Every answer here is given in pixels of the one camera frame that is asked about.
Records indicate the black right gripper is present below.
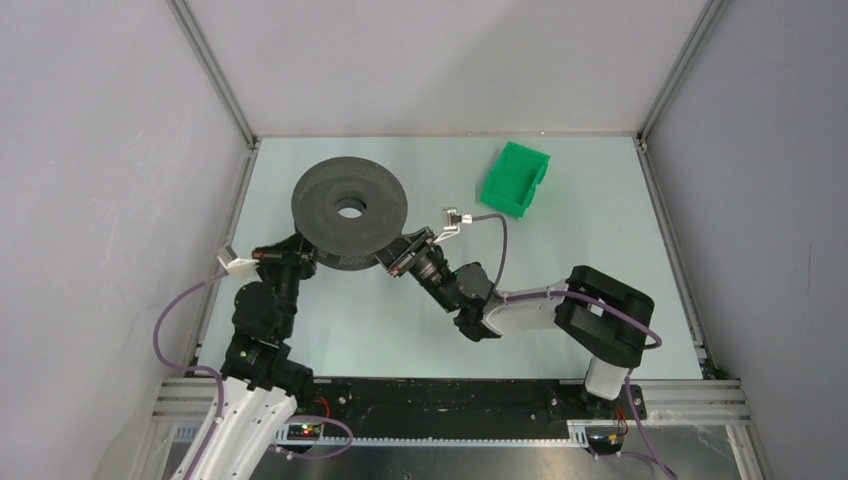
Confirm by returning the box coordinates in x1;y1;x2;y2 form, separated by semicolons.
361;227;458;313

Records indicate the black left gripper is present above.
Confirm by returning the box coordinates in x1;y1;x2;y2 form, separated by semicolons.
252;220;321;335

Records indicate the black cable spool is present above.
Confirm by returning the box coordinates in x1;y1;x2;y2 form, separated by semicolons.
291;156;408;271

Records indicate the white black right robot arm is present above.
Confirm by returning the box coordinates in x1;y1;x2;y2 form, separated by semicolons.
375;228;662;418

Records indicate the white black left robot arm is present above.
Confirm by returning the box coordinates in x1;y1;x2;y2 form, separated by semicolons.
173;233;316;479

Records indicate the green plastic bin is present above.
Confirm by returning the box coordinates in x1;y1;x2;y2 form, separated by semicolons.
479;141;551;218

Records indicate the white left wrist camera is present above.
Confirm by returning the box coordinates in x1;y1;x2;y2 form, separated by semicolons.
216;245;258;279

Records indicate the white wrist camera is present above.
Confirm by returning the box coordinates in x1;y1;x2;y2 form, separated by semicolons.
216;245;258;279
434;208;473;244

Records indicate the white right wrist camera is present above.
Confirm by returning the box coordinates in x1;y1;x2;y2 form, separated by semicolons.
434;208;473;244

